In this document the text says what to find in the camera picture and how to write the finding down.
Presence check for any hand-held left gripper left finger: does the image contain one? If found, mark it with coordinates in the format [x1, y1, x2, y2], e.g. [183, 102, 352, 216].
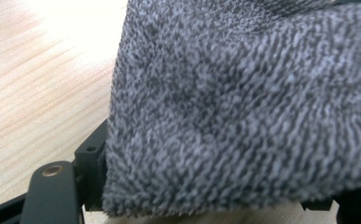
[74, 119, 110, 213]

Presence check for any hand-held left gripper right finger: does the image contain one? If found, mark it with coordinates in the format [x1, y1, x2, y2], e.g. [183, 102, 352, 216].
[299, 199, 335, 213]

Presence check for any grey towel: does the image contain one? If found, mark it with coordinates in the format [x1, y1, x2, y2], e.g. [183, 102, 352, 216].
[102, 0, 361, 217]

